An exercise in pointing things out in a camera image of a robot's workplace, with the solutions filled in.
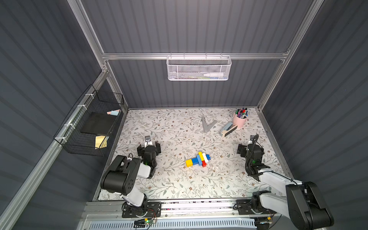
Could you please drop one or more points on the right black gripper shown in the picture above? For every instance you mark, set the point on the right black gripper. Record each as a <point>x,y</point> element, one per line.
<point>247,149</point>

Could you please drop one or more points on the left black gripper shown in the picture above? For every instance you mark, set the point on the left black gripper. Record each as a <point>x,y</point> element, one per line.
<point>148,148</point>

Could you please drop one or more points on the small yellow lego brick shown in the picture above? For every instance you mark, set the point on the small yellow lego brick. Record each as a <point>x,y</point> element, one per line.
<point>189,163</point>

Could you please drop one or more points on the long light blue lego brick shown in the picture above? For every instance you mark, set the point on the long light blue lego brick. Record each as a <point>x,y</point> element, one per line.
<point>199,160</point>

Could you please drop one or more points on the yellow long lego brick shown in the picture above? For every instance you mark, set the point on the yellow long lego brick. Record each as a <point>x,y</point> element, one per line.
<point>201,156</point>

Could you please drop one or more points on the white lego brick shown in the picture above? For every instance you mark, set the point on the white lego brick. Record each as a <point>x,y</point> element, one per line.
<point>206,160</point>

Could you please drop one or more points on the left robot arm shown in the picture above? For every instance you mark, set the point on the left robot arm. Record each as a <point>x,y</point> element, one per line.
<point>121,175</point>

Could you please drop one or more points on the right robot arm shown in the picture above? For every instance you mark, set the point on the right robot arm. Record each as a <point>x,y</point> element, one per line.
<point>301,202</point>

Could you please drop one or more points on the pink pen cup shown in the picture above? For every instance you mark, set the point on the pink pen cup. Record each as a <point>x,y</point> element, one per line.
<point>240,116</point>

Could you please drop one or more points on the yellow sticky notes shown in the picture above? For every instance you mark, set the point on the yellow sticky notes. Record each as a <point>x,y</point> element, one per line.
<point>101,142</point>

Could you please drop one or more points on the floral table mat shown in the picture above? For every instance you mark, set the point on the floral table mat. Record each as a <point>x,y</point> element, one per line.
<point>181,136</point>

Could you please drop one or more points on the pastel sticky note pad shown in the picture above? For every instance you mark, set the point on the pastel sticky note pad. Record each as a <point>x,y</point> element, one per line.
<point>114,112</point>

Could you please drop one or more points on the black notebook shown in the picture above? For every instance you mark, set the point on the black notebook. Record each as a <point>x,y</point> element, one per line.
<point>98,124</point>

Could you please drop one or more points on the white marker bottle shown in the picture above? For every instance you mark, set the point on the white marker bottle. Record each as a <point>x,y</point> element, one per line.
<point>214,75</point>

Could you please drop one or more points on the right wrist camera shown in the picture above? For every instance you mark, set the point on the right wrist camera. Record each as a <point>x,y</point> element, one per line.
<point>254,139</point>

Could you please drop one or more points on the grey V-shaped bracket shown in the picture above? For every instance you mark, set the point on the grey V-shaped bracket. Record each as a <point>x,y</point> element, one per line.
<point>207,127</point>

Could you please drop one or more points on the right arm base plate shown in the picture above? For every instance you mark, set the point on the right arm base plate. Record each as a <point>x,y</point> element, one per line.
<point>248,207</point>

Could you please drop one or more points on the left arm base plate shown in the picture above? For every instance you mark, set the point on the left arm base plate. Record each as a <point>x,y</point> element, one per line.
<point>146,210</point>

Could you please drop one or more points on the black wire basket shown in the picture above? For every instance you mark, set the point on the black wire basket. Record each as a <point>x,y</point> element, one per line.
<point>69,135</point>

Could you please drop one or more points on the white wire mesh basket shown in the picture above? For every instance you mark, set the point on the white wire mesh basket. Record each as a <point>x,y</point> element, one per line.
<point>193,67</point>

